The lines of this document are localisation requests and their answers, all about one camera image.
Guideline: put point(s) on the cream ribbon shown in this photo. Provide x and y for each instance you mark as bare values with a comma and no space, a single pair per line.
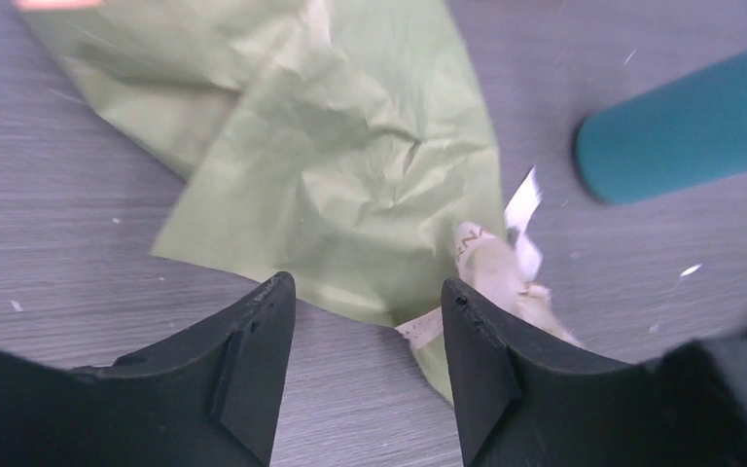
504,269

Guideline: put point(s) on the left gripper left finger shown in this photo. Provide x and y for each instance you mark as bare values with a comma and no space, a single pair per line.
209,395

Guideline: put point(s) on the green wrapping paper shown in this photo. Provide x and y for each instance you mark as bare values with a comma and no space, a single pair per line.
339,141

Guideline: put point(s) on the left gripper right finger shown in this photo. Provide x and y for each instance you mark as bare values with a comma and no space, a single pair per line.
525,398

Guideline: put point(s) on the teal vase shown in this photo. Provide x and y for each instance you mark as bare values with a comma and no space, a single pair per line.
685,133

